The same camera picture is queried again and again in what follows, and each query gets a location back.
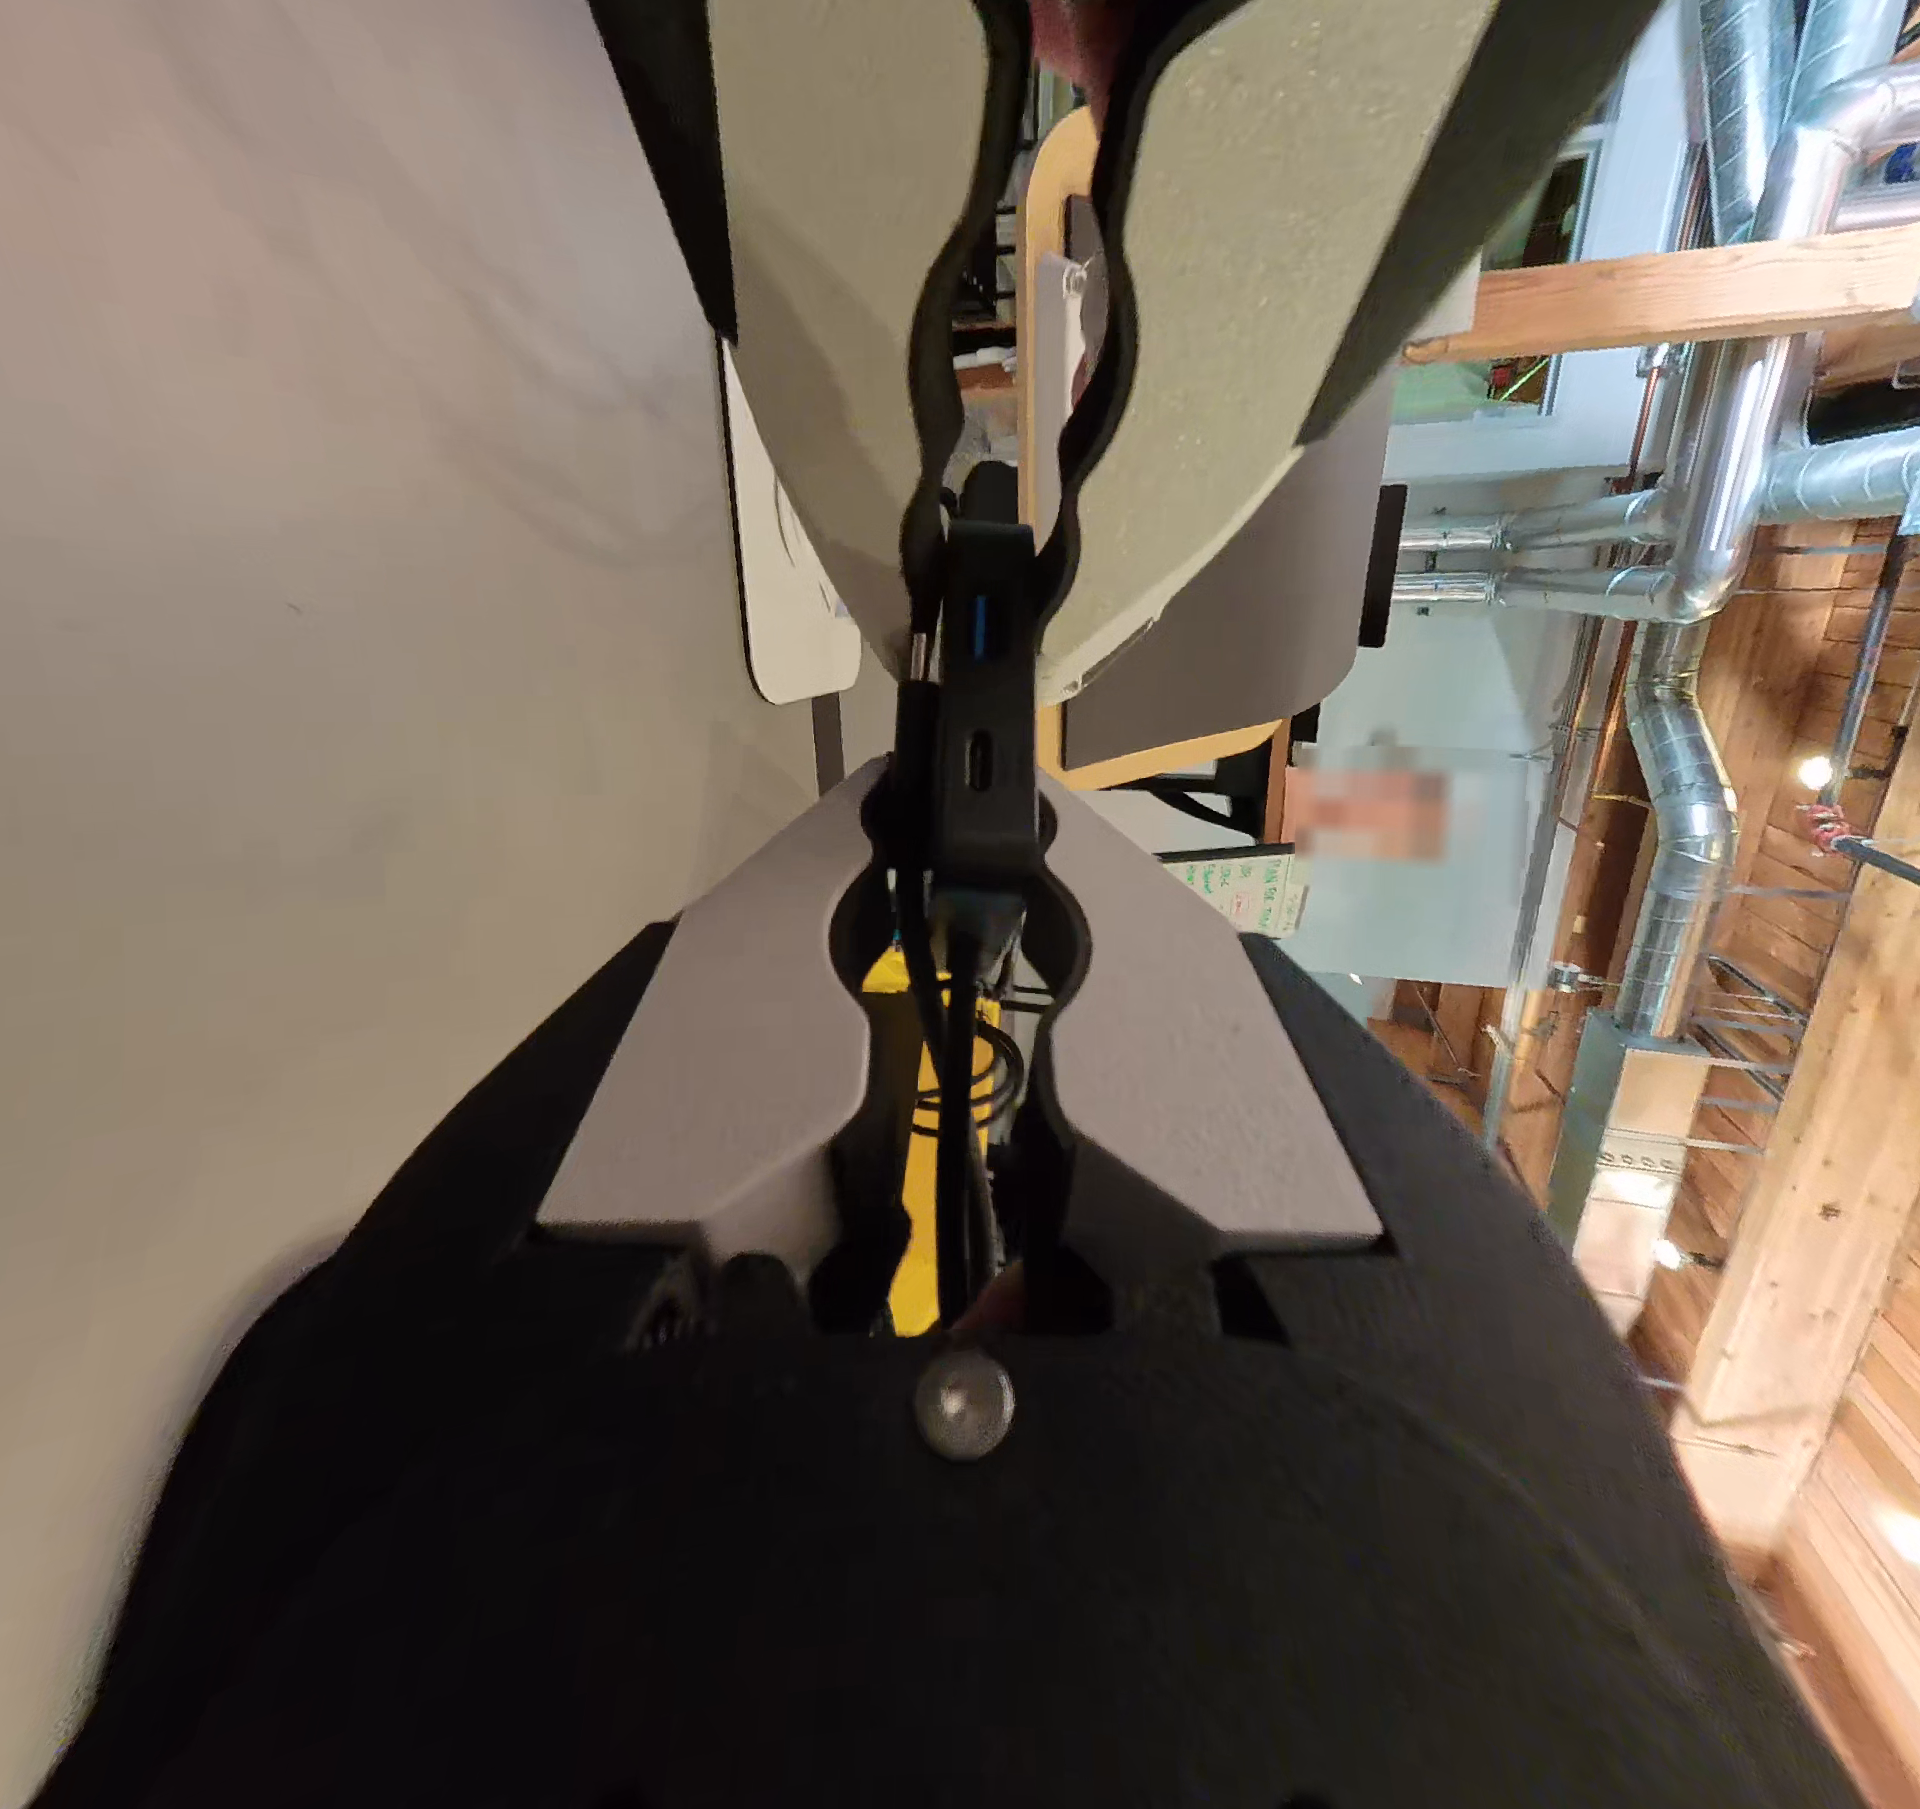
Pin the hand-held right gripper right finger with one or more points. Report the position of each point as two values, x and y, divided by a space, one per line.
1200 1089

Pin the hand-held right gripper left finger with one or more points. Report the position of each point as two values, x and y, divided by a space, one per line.
705 1089

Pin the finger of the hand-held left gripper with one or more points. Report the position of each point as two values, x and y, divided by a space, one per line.
841 189
1275 220

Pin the yellow plastic bin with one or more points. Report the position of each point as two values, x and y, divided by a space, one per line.
916 1284

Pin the black hdmi hub box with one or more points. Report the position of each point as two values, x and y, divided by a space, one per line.
982 819

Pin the white sign on stand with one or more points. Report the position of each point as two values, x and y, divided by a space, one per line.
1244 885

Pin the black panel on white stand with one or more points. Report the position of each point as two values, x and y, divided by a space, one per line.
1230 683

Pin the smooth silver pipe run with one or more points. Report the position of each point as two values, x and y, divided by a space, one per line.
1574 533

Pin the silver spiral air duct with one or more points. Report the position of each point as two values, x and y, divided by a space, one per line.
1680 819
1747 40

